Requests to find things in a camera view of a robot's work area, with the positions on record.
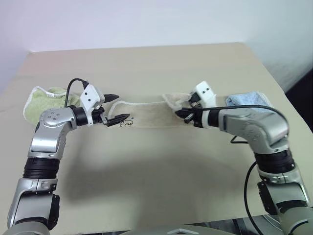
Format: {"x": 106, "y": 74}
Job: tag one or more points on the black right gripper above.
{"x": 195, "y": 99}

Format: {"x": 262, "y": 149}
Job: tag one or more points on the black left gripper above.
{"x": 99, "y": 117}

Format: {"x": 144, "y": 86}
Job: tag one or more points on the beige towel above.
{"x": 151, "y": 115}

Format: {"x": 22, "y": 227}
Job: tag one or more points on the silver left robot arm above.
{"x": 49, "y": 137}

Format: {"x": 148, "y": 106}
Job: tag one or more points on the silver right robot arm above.
{"x": 259, "y": 127}

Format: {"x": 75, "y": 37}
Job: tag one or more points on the blue towel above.
{"x": 247, "y": 99}

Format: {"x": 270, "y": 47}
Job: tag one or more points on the green towel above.
{"x": 36, "y": 105}

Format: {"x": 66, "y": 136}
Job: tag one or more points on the grey robot torso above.
{"x": 181, "y": 230}

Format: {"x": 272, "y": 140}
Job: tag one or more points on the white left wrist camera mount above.
{"x": 88, "y": 96}

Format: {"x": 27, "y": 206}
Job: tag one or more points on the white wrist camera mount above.
{"x": 205, "y": 91}
{"x": 88, "y": 96}

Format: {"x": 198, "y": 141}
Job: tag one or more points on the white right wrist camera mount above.
{"x": 205, "y": 91}

